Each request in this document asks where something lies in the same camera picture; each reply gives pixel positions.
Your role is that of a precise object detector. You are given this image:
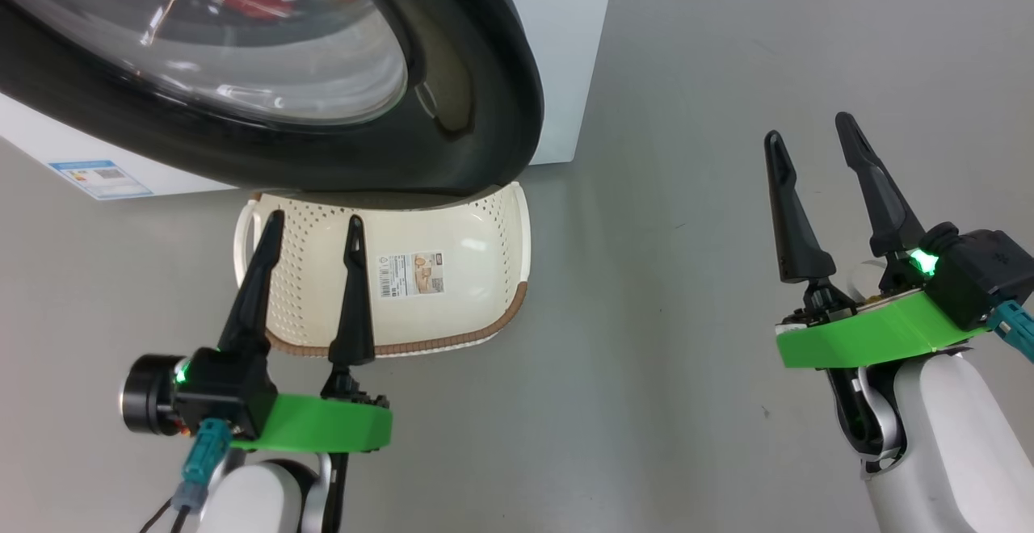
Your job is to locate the black round glass washer door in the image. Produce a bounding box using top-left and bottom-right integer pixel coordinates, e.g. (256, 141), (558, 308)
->
(0, 0), (544, 197)

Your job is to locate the left teal-plug black cable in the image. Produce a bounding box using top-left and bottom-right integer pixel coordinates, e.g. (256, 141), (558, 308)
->
(145, 418), (236, 533)

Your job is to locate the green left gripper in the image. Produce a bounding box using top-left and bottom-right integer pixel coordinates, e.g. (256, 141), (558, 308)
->
(216, 209), (395, 454)

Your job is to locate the white front-load washing machine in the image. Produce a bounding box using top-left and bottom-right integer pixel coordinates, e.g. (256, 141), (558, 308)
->
(0, 0), (620, 201)

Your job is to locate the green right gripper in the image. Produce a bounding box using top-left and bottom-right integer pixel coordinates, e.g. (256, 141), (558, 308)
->
(764, 111), (991, 371)

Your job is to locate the cream perforated laundry basket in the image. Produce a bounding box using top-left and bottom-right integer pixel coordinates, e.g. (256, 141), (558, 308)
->
(233, 181), (532, 359)

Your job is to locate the basket barcode label sticker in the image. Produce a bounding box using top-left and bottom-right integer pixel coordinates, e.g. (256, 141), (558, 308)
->
(376, 250), (445, 300)

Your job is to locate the blue energy label sticker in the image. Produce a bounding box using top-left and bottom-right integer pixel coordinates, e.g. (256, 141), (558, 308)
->
(48, 159), (153, 200)

